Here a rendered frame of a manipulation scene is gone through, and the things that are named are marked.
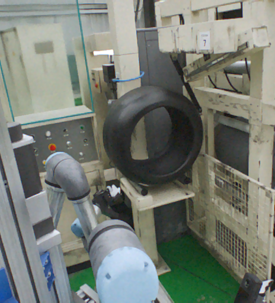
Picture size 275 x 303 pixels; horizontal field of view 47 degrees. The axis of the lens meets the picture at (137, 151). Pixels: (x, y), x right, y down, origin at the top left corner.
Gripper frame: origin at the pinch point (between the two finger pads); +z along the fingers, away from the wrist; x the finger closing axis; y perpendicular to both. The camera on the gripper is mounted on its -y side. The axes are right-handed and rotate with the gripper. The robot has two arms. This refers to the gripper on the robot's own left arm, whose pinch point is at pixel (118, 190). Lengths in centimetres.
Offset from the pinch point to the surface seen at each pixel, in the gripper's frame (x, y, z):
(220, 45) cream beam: -67, 42, 37
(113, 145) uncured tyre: -1.2, 20.7, 12.6
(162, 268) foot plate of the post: 44, -95, 42
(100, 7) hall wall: 565, 283, 961
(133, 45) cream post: -11, 63, 63
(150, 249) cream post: 43, -75, 42
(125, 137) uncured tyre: -9.1, 22.4, 15.4
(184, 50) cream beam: -44, 47, 52
